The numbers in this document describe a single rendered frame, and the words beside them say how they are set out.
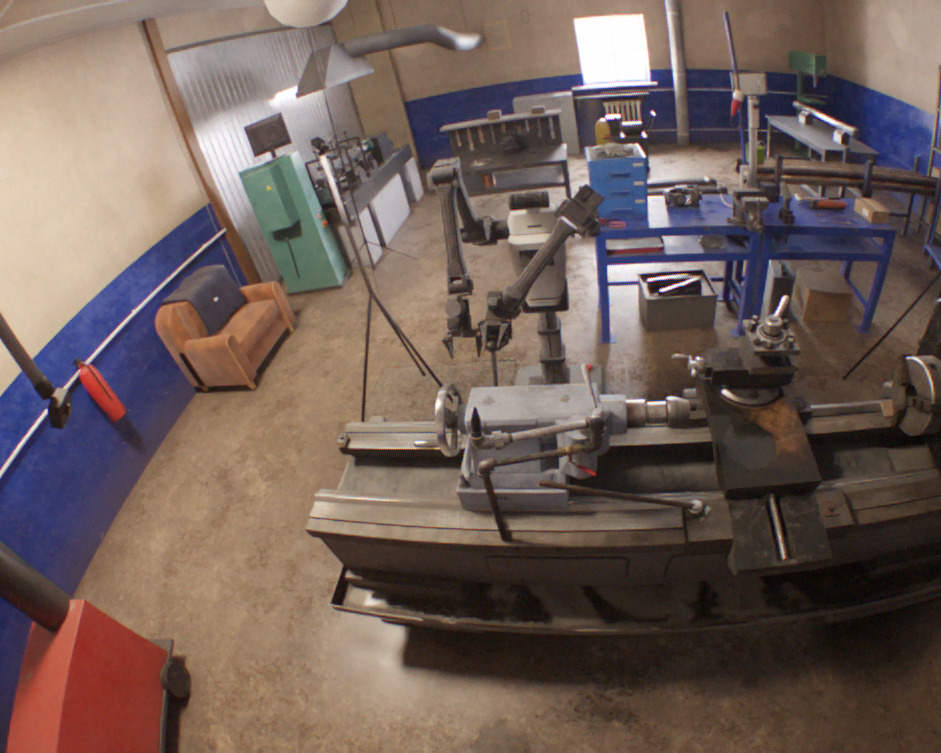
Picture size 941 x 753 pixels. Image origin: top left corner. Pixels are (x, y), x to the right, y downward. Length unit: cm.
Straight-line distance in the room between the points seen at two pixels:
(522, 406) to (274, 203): 374
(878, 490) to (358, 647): 223
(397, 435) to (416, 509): 37
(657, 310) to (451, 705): 272
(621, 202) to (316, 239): 302
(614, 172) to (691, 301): 106
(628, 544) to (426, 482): 78
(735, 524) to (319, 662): 191
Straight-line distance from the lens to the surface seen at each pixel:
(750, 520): 146
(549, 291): 206
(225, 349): 389
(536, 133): 517
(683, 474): 170
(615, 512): 147
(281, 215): 469
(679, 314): 345
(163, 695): 277
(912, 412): 173
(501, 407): 132
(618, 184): 303
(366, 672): 233
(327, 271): 501
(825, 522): 154
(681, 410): 135
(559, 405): 130
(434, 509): 156
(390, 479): 184
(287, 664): 254
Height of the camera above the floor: 208
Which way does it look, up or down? 40 degrees down
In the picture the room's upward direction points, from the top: 16 degrees counter-clockwise
